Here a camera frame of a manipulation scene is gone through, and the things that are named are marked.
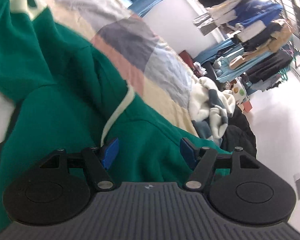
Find polka dot bag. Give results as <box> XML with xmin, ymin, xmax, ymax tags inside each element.
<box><xmin>231</xmin><ymin>77</ymin><xmax>249</xmax><ymax>105</ymax></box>

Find black metal clothes rack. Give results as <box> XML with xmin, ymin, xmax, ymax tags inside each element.
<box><xmin>264</xmin><ymin>0</ymin><xmax>300</xmax><ymax>68</ymax></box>

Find pink box on floor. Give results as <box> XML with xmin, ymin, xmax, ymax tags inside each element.
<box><xmin>242</xmin><ymin>101</ymin><xmax>253</xmax><ymax>113</ymax></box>

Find hanging clothes on rack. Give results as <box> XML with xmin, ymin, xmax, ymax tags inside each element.
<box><xmin>194</xmin><ymin>0</ymin><xmax>294</xmax><ymax>90</ymax></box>

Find patchwork plaid bed quilt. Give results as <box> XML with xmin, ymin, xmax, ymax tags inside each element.
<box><xmin>36</xmin><ymin>0</ymin><xmax>196</xmax><ymax>134</ymax></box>

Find green and white hoodie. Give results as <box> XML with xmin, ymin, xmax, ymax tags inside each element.
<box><xmin>0</xmin><ymin>0</ymin><xmax>215</xmax><ymax>231</ymax></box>

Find white and grey fleece garment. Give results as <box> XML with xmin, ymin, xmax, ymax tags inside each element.
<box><xmin>188</xmin><ymin>77</ymin><xmax>236</xmax><ymax>146</ymax></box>

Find black padded jacket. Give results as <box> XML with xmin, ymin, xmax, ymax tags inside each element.
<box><xmin>220</xmin><ymin>106</ymin><xmax>257</xmax><ymax>158</ymax></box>

